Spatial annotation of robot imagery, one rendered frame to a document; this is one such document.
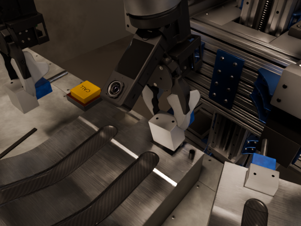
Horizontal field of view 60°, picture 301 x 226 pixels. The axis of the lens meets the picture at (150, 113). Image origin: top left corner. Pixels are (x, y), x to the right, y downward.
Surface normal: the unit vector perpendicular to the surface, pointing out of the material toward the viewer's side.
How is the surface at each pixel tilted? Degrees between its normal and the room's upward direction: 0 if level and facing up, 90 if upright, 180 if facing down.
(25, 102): 90
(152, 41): 37
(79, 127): 2
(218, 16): 0
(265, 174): 0
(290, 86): 90
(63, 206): 25
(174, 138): 82
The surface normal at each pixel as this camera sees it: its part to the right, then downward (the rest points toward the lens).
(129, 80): -0.44, -0.31
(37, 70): 0.75, 0.29
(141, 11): -0.36, 0.70
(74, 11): 0.69, 0.49
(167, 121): -0.19, -0.72
